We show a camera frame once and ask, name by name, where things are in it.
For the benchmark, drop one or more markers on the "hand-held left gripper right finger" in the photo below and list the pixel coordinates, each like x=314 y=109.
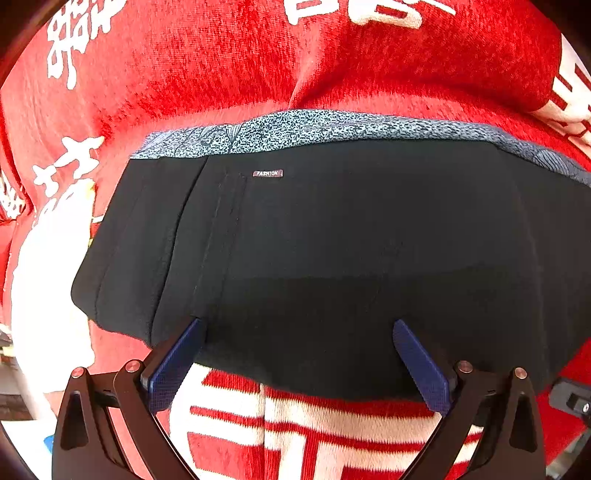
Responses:
x=422 y=369

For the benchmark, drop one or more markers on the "white cloth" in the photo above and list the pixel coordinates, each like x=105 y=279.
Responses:
x=51 y=286

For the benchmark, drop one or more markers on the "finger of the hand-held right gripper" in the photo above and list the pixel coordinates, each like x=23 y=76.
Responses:
x=572 y=399

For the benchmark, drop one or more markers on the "red printed blanket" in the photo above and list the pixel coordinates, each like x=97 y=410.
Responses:
x=184 y=69

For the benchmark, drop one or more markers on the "black pants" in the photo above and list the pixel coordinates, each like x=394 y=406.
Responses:
x=323 y=254

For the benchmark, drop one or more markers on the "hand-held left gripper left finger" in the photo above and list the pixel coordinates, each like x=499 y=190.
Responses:
x=173 y=369

